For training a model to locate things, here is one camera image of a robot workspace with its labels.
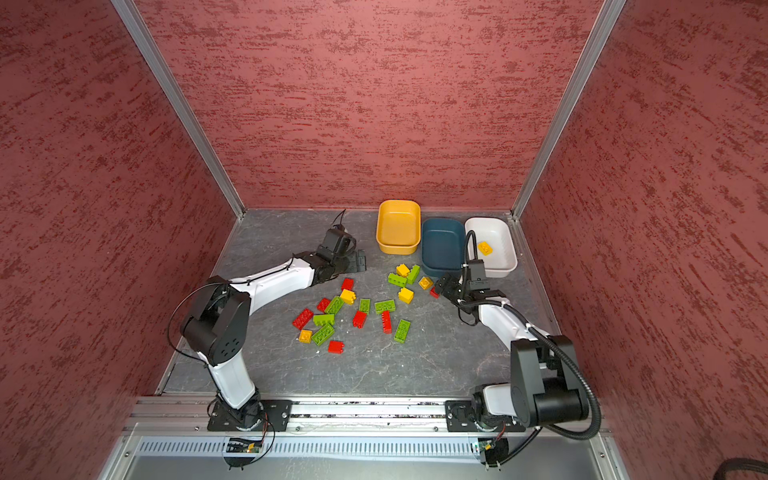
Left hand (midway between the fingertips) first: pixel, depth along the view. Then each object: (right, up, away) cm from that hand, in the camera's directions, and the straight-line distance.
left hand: (353, 264), depth 95 cm
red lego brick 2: (-2, -7, +3) cm, 8 cm away
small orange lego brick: (-13, -21, -7) cm, 26 cm away
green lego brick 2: (+11, -13, -2) cm, 17 cm away
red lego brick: (+3, -16, -5) cm, 17 cm away
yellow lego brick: (+17, -10, 0) cm, 20 cm away
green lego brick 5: (-9, -16, -7) cm, 20 cm away
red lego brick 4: (-4, -24, -9) cm, 26 cm away
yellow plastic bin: (+15, +13, +19) cm, 28 cm away
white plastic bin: (+51, +6, +15) cm, 54 cm away
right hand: (+29, -9, -3) cm, 30 cm away
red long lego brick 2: (-15, -16, -5) cm, 23 cm away
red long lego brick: (+11, -17, -6) cm, 21 cm away
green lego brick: (+20, -4, +5) cm, 21 cm away
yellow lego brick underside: (+24, -6, +3) cm, 25 cm away
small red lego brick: (+27, -10, +2) cm, 29 cm away
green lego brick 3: (+16, -20, -5) cm, 26 cm away
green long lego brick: (+14, -6, +5) cm, 16 cm away
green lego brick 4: (-6, -13, -3) cm, 15 cm away
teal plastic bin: (+32, +5, +14) cm, 35 cm away
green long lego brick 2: (-8, -21, -7) cm, 23 cm away
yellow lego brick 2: (-2, -10, -1) cm, 11 cm away
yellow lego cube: (+16, -3, +6) cm, 17 cm away
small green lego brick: (+4, -13, -1) cm, 14 cm away
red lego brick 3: (-10, -13, -2) cm, 16 cm away
